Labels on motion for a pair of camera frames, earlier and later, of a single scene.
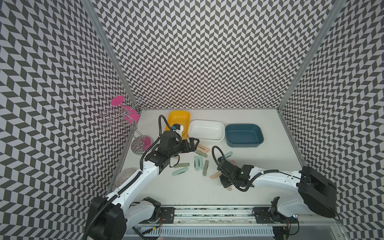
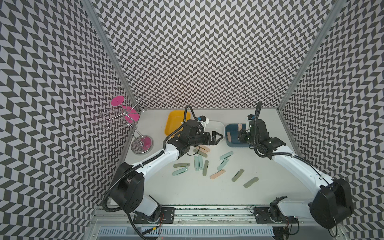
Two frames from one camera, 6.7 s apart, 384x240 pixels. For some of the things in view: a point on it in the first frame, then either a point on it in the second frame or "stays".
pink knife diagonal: [215, 175] stays
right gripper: [225, 183] to [242, 136]
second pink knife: [202, 149] stays
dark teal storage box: [243, 135] stays
